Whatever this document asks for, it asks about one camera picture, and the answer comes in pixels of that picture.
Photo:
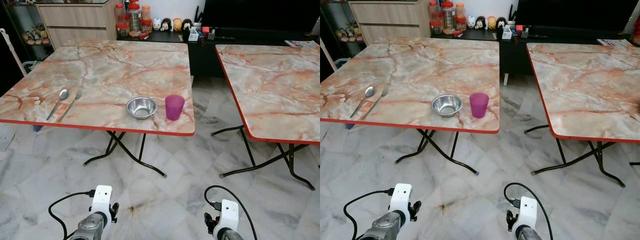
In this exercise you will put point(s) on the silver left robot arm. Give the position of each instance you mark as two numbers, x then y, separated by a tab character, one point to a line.
385	227
90	227

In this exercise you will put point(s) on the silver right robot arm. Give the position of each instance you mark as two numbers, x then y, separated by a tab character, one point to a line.
527	234
230	235

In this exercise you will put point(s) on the small blue object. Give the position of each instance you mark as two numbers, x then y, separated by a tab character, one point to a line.
37	128
349	126

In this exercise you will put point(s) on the stainless steel bowl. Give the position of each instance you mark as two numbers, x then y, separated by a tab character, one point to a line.
141	107
446	105

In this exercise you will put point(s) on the steel fork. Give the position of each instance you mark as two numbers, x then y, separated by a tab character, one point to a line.
70	105
376	102

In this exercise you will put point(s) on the purple plastic cup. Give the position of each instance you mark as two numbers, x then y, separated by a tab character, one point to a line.
174	109
479	106

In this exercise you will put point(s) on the steel spoon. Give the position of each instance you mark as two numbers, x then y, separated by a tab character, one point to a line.
63	94
369	91

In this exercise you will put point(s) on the marble top folding table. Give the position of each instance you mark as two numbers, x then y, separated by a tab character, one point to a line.
410	67
280	90
100	70
590	90

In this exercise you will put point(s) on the small white box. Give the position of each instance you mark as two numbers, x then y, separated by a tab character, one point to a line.
193	35
507	33

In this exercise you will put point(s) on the light wooden drawer cabinet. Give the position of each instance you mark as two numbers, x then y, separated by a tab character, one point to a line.
390	20
77	22

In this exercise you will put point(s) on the white round figurine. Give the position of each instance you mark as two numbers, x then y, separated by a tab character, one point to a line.
471	22
157	24

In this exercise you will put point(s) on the black mouse figurine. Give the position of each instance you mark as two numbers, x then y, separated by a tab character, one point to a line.
166	25
480	23

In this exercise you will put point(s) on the tall red lid steel jar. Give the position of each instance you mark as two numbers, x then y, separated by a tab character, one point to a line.
448	15
133	17

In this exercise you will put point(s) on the glass display shelf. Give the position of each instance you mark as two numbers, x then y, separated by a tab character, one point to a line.
30	30
342	27

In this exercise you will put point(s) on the yellow round figurine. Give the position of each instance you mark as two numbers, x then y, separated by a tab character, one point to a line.
492	22
177	24

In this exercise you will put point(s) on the dark round figurine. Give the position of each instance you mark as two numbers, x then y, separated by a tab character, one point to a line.
501	23
186	25

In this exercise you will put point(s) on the red lid orange jar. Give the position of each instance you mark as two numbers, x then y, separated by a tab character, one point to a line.
119	12
433	10

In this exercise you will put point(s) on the printed magazine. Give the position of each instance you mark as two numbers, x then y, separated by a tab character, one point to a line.
302	44
616	43

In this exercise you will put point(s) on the orange lid snack jar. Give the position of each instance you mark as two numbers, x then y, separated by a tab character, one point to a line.
146	12
460	10

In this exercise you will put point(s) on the black television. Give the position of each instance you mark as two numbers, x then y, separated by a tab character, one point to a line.
260	15
575	12

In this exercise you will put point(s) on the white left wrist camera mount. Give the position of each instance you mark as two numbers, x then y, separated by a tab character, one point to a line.
102	200
401	197

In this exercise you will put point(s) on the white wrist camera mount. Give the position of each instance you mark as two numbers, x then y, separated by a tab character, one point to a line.
227	212
527	210
401	197
102	200

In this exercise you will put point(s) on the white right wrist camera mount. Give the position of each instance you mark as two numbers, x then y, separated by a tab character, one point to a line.
527	210
227	212

